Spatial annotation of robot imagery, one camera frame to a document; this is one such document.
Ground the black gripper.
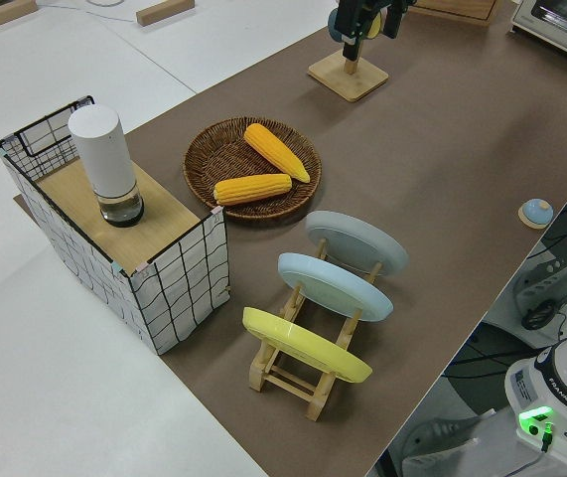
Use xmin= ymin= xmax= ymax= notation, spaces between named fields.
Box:
xmin=337 ymin=0 xmax=416 ymax=60

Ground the white bottle with clear base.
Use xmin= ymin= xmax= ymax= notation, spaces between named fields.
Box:
xmin=68 ymin=103 xmax=144 ymax=229

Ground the dark blue mug yellow inside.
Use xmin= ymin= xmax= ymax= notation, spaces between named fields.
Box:
xmin=327 ymin=7 xmax=382 ymax=43

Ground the wooden mug tree stand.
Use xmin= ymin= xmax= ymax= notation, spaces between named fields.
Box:
xmin=307 ymin=44 xmax=390 ymax=103

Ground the wooden cabinet box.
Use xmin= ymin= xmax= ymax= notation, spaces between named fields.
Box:
xmin=406 ymin=0 xmax=500 ymax=28

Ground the yellow corn cob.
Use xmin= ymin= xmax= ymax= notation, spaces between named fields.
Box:
xmin=243 ymin=123 xmax=312 ymax=184
xmin=213 ymin=173 xmax=294 ymax=207

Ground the white toaster oven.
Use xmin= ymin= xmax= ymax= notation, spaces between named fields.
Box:
xmin=510 ymin=0 xmax=567 ymax=71

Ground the brown table mat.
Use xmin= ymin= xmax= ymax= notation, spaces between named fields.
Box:
xmin=12 ymin=0 xmax=567 ymax=477

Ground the round brown wicker basket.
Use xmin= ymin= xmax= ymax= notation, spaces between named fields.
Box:
xmin=182 ymin=116 xmax=323 ymax=224

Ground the grey plate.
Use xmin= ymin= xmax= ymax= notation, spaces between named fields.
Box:
xmin=305 ymin=210 xmax=409 ymax=279

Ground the small blue bottle top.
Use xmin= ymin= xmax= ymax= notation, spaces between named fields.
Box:
xmin=517 ymin=198 xmax=555 ymax=230

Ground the light blue plate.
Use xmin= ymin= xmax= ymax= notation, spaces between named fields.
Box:
xmin=277 ymin=252 xmax=394 ymax=323

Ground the yellow plate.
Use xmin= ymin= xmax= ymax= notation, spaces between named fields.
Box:
xmin=241 ymin=306 xmax=374 ymax=385

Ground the wooden plate rack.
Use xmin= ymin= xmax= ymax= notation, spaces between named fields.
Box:
xmin=247 ymin=237 xmax=383 ymax=422

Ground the thin white cable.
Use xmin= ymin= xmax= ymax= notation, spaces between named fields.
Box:
xmin=39 ymin=0 xmax=138 ymax=24

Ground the wire grid box wooden lid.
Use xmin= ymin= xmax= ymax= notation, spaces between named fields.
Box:
xmin=0 ymin=93 xmax=230 ymax=357

